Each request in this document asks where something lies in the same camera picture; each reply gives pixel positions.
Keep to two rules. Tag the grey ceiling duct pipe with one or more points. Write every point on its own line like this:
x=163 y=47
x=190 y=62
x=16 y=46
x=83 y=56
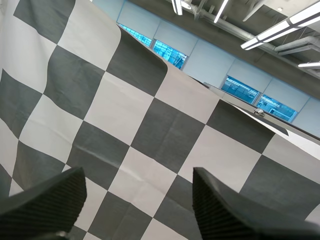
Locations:
x=235 y=28

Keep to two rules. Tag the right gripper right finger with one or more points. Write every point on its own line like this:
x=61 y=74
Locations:
x=225 y=215

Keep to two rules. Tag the checked cloth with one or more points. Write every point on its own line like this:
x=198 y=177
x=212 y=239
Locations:
x=112 y=112

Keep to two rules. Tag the long white ceiling light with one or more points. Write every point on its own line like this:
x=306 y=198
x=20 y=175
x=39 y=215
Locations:
x=221 y=11
x=177 y=6
x=310 y=65
x=280 y=28

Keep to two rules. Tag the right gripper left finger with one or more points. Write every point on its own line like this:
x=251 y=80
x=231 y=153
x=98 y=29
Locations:
x=47 y=207

